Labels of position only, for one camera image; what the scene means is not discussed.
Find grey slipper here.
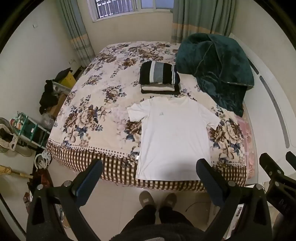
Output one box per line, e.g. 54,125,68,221
159,192,177,210
138,190,156,210

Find green striped curtain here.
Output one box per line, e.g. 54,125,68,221
170,0,236,44
56,0,96,68

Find folded black striped sweater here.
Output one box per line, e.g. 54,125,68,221
139,61,181,85

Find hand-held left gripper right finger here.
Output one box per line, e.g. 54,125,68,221
196,159,271,241

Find teal storage shelf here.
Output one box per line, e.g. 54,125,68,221
13,112,51,150

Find barred window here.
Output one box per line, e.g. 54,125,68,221
86,0,174,23

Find pink bed sheet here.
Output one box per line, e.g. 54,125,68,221
235,114,255,179

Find person's right leg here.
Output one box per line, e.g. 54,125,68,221
158,205,195,230

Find white coiled cable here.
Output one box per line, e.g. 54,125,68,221
34,150,51,170

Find black hanging clothes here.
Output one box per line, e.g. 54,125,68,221
38,79,61,115

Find dark green plush blanket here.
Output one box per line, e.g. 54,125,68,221
175,33,255,118

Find floral bedspread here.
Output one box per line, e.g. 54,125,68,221
45,41,247,192

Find yellow box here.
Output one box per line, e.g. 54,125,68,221
59,70,77,90

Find person's leg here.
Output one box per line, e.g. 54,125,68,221
127,204,158,232
158,205,195,230

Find white headboard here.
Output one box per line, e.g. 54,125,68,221
228,32,292,184

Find dark cloth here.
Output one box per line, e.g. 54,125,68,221
55,67,72,80

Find straw broom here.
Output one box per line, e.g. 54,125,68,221
0,164,34,179

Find white floor fan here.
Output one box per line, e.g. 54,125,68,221
0,117,31,158

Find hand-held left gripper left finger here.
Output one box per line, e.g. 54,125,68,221
26,159,103,241

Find person's left leg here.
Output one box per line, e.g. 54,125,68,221
127,204,158,232

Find cardboard box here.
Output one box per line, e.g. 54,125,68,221
47,92,68,116

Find white t-shirt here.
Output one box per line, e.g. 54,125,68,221
127,96,220,181

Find folded black garment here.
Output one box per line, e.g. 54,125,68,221
140,88,181,95

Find clear plastic bag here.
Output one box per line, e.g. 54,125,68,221
41,113,57,129

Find folded beige garment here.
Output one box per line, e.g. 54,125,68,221
141,84,176,92

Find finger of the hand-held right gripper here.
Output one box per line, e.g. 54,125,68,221
259,153,285,183
285,151,296,166

